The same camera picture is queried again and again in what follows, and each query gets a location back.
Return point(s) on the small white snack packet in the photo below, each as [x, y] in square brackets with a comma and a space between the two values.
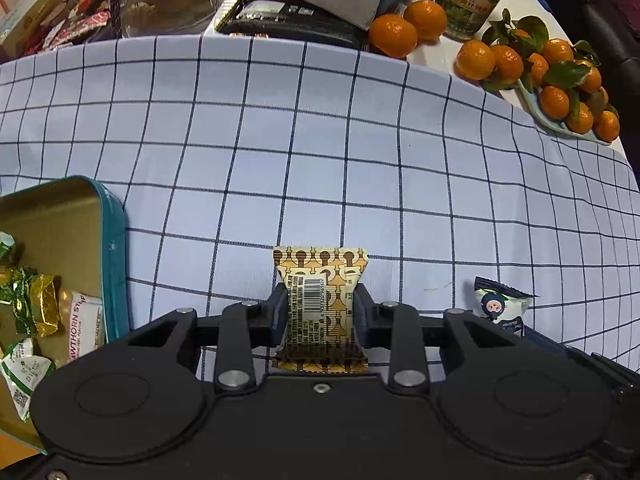
[85, 327]

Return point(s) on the teal tin box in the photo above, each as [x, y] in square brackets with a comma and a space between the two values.
[112, 260]

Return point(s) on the pile of leafy tangerines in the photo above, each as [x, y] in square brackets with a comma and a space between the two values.
[555, 102]

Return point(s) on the white cardboard box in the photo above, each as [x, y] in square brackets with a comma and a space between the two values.
[25, 15]

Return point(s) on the green foil candy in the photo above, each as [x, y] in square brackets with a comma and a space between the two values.
[20, 292]

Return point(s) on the pale green leaf packet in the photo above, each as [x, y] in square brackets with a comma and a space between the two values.
[22, 375]

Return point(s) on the loose tangerine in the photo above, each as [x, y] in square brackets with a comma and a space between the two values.
[425, 19]
[507, 62]
[392, 35]
[475, 60]

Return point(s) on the pale blue fruit tray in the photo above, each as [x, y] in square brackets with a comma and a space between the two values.
[547, 122]

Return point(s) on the gold foil candy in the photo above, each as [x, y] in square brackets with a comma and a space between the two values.
[45, 305]

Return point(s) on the dark green snack packet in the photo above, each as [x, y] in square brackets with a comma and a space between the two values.
[7, 250]

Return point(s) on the pile of red snack wrappers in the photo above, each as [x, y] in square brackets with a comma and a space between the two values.
[75, 20]

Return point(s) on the white packet with cartoon face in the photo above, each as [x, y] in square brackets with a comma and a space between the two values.
[500, 307]

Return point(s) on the glass jar with green lid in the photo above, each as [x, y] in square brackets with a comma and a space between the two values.
[472, 0]

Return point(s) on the flat black box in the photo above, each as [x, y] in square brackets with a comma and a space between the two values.
[295, 22]

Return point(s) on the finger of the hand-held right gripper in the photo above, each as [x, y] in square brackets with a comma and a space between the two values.
[547, 344]

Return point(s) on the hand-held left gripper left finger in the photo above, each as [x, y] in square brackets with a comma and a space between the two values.
[277, 320]

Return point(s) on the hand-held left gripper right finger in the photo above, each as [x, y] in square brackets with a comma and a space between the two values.
[362, 320]

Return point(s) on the dark upholstered furniture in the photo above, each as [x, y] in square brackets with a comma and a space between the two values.
[610, 35]

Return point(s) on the beige patterned snack packet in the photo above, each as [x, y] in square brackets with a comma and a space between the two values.
[320, 305]

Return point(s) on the blue checked tablecloth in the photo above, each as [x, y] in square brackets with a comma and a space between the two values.
[300, 160]

